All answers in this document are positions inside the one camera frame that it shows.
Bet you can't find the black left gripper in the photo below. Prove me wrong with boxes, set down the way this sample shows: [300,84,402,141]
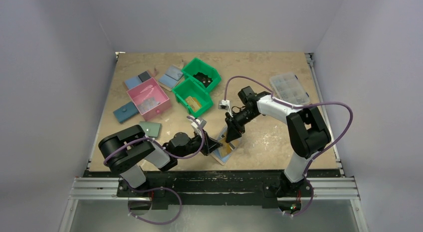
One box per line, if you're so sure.
[176,129,222,159]

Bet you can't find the beige leather card holder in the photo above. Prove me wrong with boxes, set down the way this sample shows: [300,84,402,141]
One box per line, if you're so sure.
[210,126,242,166]

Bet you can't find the dark blue closed card holder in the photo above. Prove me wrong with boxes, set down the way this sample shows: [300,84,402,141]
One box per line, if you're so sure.
[113,102,139,124]

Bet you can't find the light blue open card holder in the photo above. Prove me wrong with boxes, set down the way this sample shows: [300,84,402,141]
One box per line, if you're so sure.
[158,65,184,91]

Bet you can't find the green bin with black parts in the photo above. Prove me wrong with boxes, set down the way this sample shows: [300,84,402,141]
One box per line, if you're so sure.
[182,58,221,93]

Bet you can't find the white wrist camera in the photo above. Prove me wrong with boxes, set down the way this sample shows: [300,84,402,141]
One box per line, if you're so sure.
[218,100,231,112]
[191,118,207,137]

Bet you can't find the blue grey open card holder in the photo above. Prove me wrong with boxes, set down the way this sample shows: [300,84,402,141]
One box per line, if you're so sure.
[124,70,152,90]

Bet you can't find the yellow card in bin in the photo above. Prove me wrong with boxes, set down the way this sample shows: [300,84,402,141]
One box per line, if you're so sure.
[185,96,202,112]

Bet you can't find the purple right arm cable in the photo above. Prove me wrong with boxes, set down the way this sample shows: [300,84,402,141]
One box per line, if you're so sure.
[223,75,354,218]

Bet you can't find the green bin with yellow card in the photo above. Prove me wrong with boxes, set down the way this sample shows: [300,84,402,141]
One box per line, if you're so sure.
[172,78,213,118]

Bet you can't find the aluminium front frame rail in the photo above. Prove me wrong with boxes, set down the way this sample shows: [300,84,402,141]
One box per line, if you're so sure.
[57,177,369,232]

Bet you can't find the yellow card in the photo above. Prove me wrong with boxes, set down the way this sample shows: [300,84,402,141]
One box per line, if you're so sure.
[185,96,202,112]
[219,140,237,158]

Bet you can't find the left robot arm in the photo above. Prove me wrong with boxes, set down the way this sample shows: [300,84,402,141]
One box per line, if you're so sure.
[98,125,222,197]

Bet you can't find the aluminium frame rail right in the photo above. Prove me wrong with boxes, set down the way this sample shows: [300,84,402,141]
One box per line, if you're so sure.
[304,52,346,178]

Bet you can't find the green closed card holder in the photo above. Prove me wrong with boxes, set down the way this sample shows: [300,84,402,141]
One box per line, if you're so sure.
[139,121,162,138]

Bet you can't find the pink box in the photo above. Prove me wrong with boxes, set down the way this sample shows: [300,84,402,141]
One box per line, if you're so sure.
[127,78,172,121]

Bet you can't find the clear plastic screw organizer box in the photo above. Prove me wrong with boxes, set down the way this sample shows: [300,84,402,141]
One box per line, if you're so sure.
[269,72,310,105]

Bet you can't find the aluminium frame rail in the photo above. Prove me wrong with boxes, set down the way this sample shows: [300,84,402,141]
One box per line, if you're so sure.
[57,177,369,232]
[304,52,346,178]

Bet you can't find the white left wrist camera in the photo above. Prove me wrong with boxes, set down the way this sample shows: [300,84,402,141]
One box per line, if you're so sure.
[191,118,207,137]

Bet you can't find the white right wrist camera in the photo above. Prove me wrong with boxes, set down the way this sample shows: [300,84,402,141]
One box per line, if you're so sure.
[218,100,231,112]

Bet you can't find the black parts in bin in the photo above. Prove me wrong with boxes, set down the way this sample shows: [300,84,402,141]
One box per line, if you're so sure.
[194,72,212,88]

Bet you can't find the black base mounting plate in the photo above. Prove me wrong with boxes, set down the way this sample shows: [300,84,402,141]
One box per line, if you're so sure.
[82,170,313,211]

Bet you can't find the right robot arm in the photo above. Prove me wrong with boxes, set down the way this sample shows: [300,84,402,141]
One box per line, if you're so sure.
[220,86,331,197]

